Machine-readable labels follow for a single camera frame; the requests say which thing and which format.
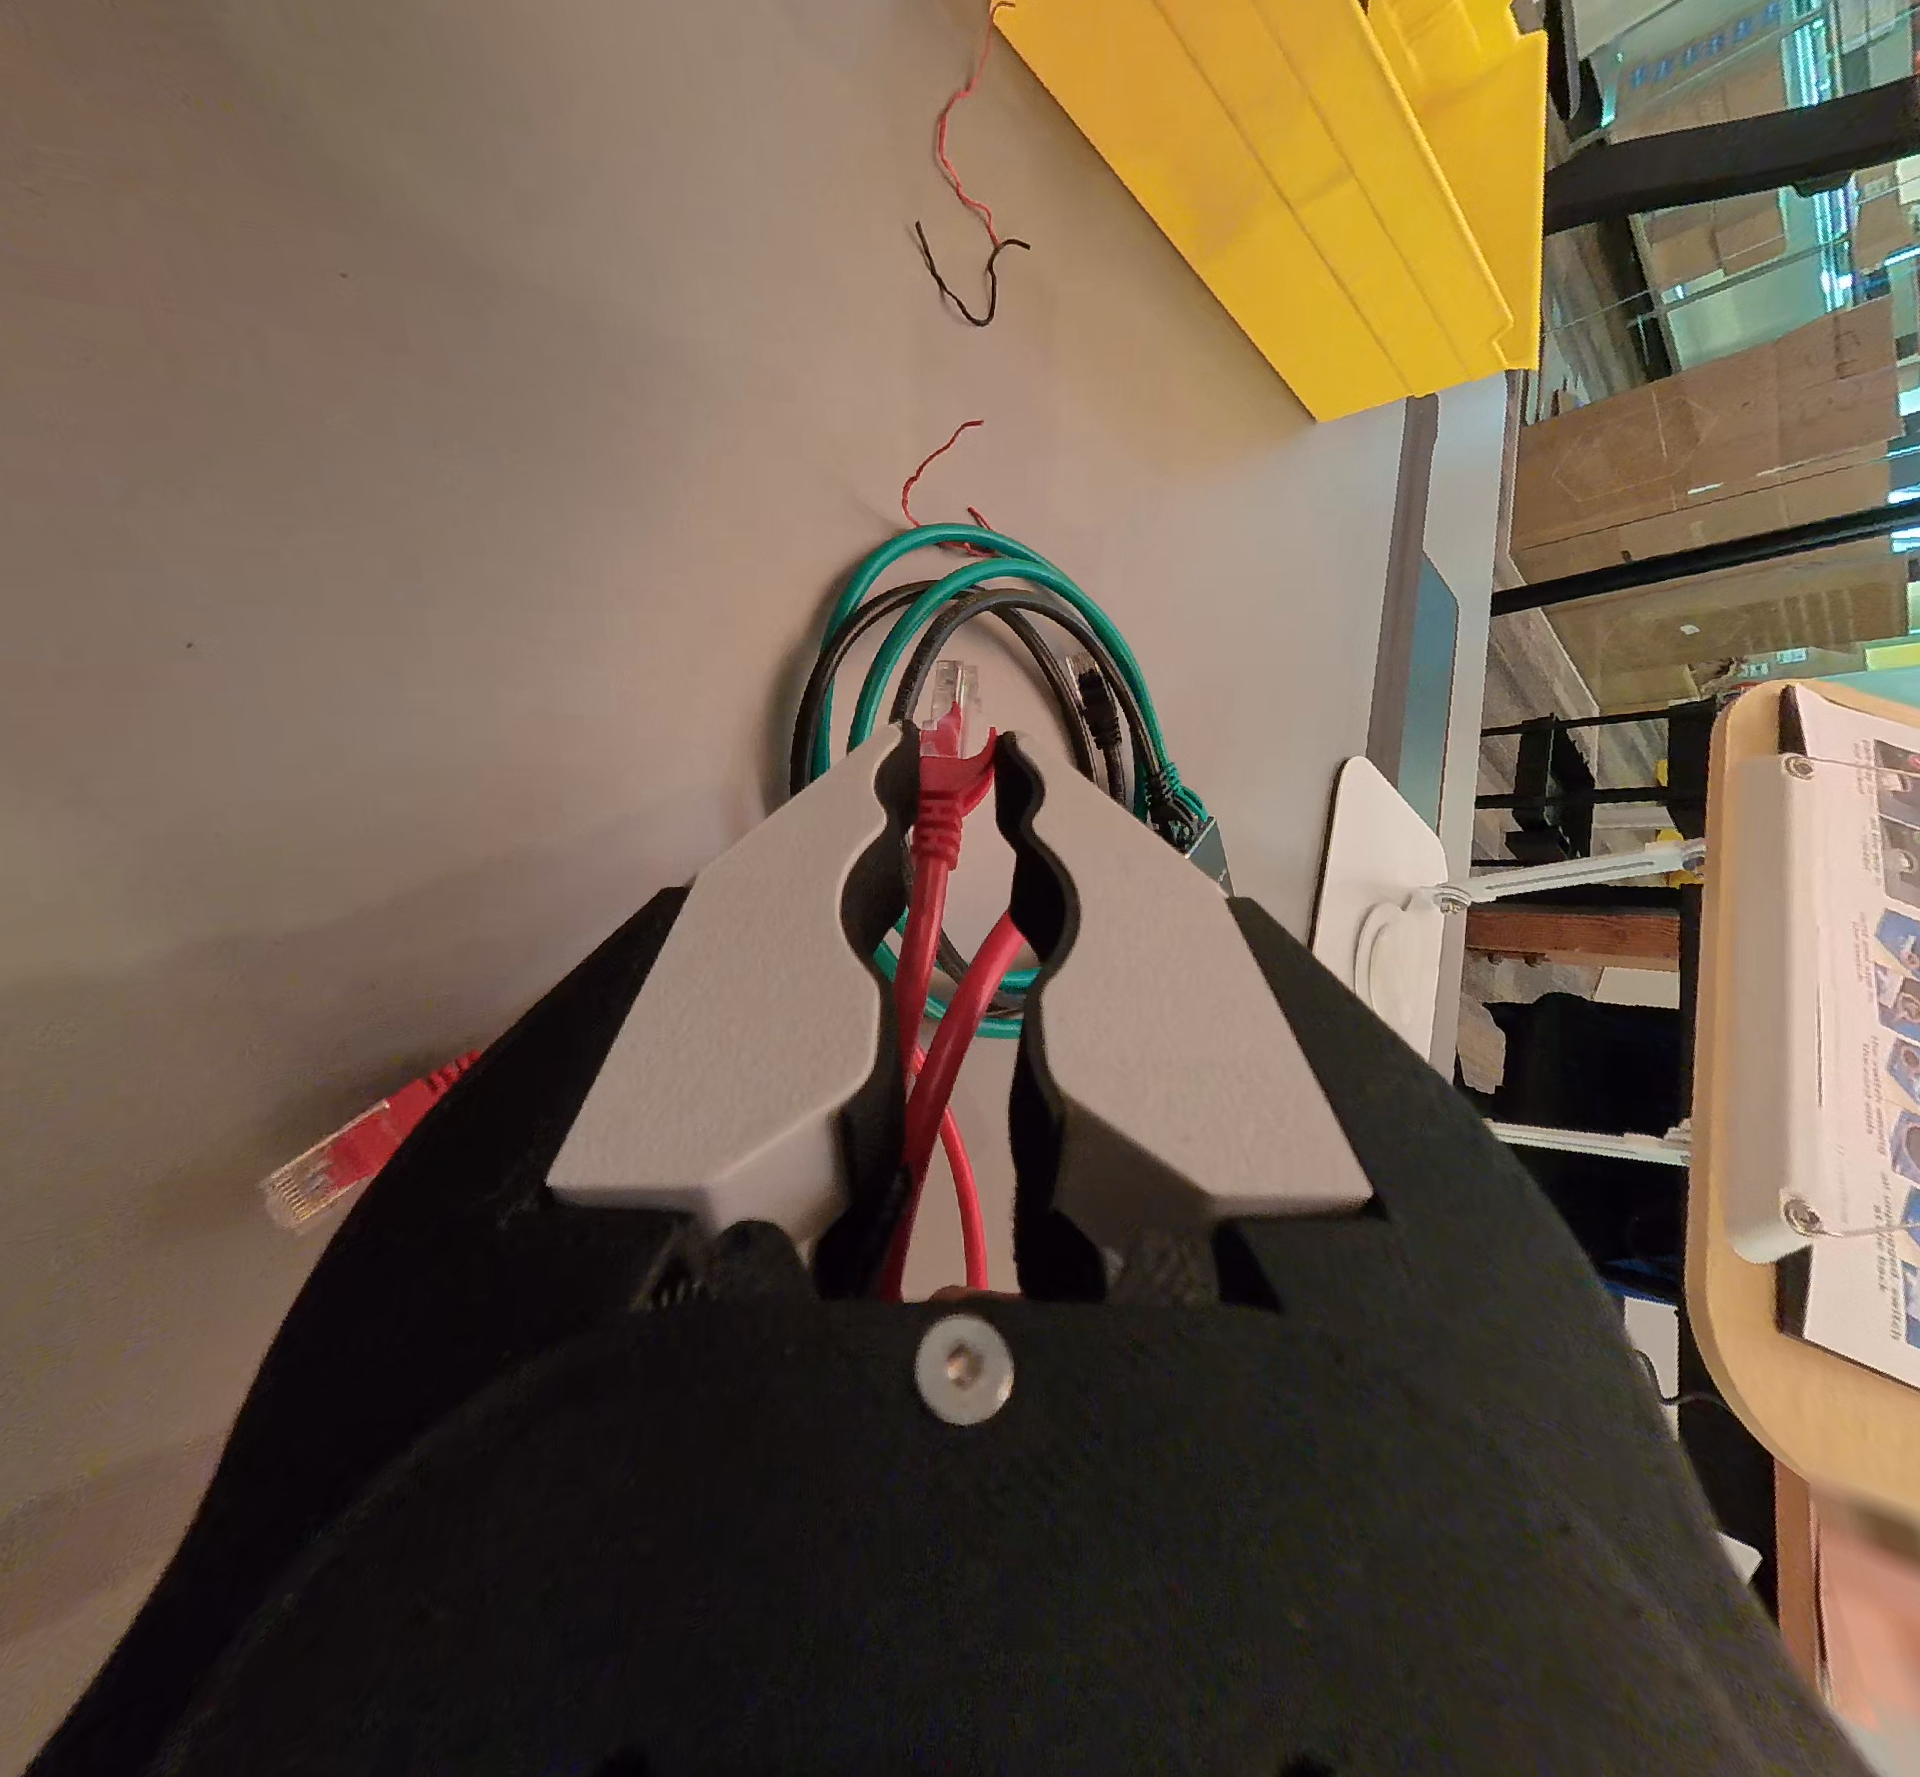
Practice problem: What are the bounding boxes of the black ethernet cable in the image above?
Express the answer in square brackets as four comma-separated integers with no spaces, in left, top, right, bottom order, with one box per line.
[790,586,1142,1028]

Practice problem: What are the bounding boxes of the green ethernet cable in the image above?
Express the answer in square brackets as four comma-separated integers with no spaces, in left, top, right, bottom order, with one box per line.
[817,519,1237,1044]

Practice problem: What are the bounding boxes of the black utility cart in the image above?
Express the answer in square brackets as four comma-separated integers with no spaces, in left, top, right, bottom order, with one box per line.
[1477,696,1721,817]

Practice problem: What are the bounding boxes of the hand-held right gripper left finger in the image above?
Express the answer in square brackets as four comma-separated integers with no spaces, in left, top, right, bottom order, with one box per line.
[545,720,931,1307]

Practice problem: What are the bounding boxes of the black twist tie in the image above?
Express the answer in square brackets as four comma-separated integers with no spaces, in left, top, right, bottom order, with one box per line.
[915,220,1035,329]

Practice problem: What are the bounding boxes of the red ethernet cable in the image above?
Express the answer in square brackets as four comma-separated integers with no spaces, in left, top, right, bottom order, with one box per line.
[262,662,1039,1307]

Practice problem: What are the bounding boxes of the black metal post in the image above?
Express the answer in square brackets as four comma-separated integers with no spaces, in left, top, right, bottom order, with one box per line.
[1489,508,1920,612]
[1543,82,1920,234]

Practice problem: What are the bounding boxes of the brown wooden furniture leg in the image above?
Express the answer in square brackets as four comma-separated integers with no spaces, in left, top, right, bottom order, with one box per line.
[1462,904,1683,968]

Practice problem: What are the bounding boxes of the yellow plastic bin with divider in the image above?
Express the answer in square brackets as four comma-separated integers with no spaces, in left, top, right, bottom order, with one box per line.
[995,0,1551,423]

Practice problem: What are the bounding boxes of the printed instruction sheet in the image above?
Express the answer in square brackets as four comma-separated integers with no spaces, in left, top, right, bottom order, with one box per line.
[1777,688,1920,1388]

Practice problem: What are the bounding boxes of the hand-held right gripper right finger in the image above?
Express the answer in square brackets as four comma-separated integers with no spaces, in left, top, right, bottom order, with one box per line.
[990,729,1379,1307]

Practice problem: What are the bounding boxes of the cardboard box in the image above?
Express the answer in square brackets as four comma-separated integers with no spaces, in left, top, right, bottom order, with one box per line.
[1514,297,1914,578]

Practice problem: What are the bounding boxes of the red twist tie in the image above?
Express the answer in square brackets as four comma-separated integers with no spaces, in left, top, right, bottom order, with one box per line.
[937,0,1021,225]
[900,418,1001,555]

